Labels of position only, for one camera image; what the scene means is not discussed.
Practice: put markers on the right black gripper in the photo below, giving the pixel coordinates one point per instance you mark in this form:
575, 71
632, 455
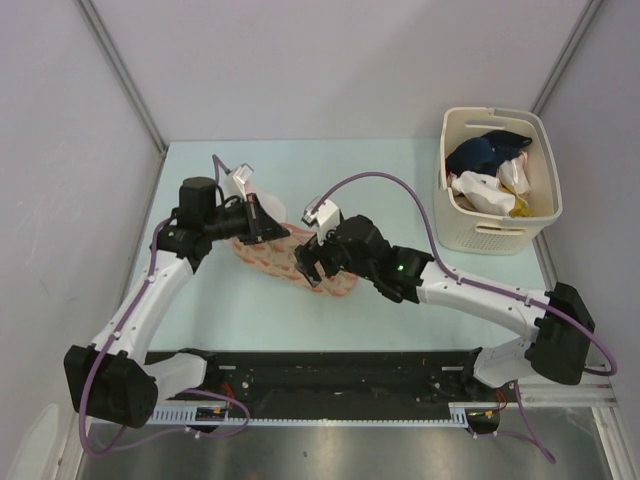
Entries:
310, 254

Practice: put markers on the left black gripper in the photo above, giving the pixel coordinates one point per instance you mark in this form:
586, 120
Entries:
259, 225

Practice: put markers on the floral orange bra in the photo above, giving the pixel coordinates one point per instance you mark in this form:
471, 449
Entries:
276, 259

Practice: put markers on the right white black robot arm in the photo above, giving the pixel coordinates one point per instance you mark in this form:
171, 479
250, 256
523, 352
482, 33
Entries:
553, 327

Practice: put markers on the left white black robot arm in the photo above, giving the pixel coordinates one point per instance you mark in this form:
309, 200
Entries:
110, 378

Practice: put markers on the cream plastic laundry basket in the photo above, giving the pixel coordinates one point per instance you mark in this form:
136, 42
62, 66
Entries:
472, 232

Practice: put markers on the white pink plastic bag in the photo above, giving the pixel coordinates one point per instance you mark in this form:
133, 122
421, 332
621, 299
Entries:
512, 172

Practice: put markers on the dark navy garment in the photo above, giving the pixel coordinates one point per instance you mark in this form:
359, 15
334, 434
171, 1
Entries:
485, 154

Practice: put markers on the yellow garment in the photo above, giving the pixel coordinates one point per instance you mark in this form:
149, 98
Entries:
521, 208

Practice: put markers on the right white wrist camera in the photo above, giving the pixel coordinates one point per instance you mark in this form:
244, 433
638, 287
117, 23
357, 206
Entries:
323, 217

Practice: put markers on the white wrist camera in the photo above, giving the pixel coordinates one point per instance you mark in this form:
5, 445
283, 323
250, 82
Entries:
237, 181
323, 217

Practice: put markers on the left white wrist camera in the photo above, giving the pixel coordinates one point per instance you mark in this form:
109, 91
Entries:
237, 181

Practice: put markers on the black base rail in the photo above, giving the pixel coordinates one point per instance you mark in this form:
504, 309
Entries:
342, 382

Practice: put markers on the white slotted cable duct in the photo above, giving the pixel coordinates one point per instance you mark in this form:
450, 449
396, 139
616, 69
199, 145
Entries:
444, 415

